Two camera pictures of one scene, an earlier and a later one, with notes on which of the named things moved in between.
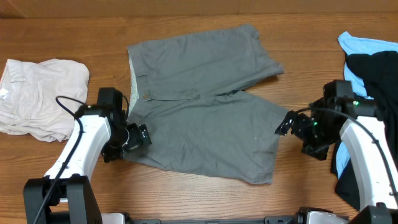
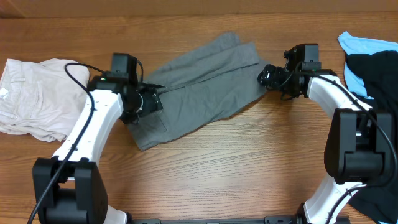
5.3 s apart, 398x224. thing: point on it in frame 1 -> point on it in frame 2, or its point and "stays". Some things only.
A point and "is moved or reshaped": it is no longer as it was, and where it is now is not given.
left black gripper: (137, 140) -> (152, 104)
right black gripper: (319, 150) -> (277, 73)
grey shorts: (187, 91) is moved or reshaped
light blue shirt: (354, 46) stays
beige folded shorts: (42, 99) stays
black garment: (377, 73) stays
